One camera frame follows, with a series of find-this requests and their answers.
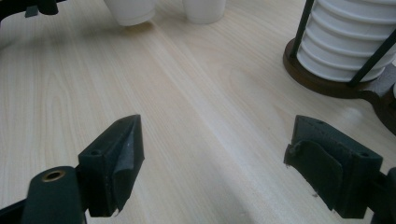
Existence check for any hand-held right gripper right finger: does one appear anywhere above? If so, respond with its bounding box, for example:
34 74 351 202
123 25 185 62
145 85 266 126
283 115 384 219

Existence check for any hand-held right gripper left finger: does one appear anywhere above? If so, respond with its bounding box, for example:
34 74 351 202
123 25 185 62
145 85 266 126
78 114 146 218

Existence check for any white paper cup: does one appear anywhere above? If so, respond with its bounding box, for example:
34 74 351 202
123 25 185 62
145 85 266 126
103 0 158 27
181 0 227 25

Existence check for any black wire double cup holder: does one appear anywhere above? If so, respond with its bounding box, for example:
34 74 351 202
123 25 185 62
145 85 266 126
282 0 396 136

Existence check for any short stack of white cups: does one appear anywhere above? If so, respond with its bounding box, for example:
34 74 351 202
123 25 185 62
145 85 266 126
296 0 396 83

